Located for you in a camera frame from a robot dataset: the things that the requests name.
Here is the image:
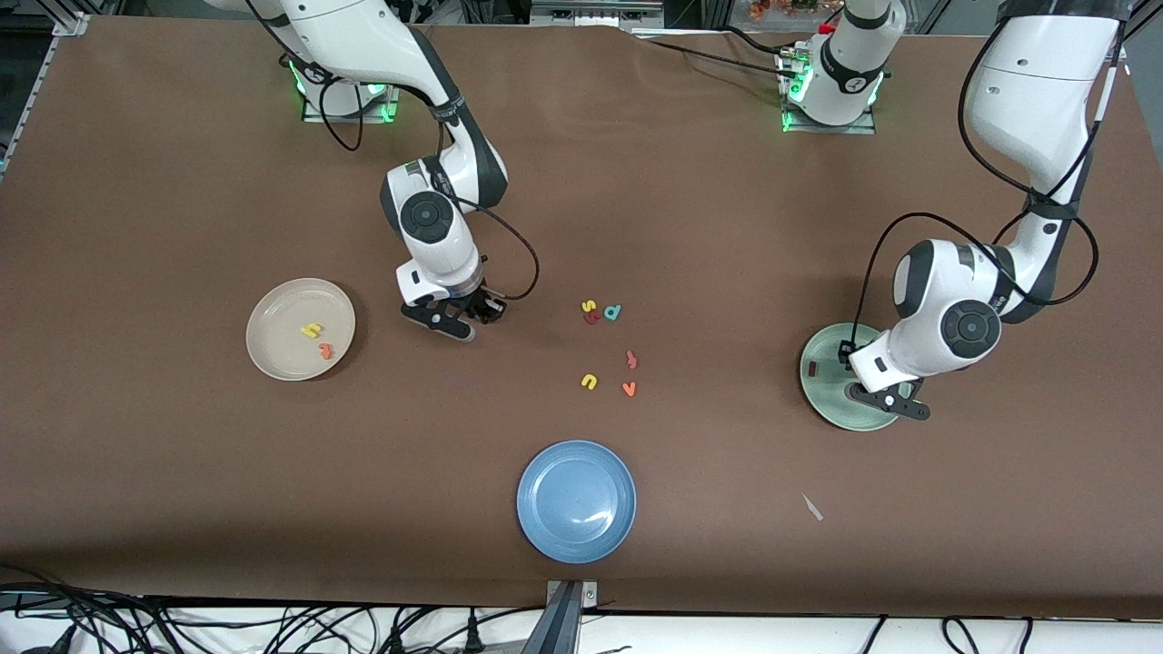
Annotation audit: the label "aluminium frame rail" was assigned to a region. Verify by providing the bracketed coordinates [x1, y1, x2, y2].
[0, 11, 89, 178]

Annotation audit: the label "light green plate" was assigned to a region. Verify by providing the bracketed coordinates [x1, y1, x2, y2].
[800, 324, 910, 432]

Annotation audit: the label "black table cable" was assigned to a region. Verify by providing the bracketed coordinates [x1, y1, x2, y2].
[720, 25, 806, 60]
[645, 39, 788, 79]

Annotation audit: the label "brown table cover sheet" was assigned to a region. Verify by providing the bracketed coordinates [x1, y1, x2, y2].
[0, 14, 1163, 620]

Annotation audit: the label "orange artificial flowers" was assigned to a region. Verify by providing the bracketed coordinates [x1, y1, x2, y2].
[748, 0, 841, 21]

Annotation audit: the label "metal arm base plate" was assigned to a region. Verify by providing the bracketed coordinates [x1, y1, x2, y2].
[781, 50, 878, 135]
[302, 86, 401, 124]

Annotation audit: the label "dark grey pole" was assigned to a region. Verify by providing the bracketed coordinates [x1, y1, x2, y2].
[520, 581, 584, 654]

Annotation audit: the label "blue plate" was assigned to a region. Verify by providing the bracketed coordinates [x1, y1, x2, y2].
[516, 441, 637, 565]

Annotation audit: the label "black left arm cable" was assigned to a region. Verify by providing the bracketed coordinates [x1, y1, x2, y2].
[852, 14, 1128, 351]

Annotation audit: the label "grey power strip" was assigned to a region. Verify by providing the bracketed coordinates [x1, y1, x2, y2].
[530, 0, 666, 28]

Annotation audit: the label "beige brown plate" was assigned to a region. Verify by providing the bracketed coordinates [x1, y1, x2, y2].
[245, 277, 357, 382]

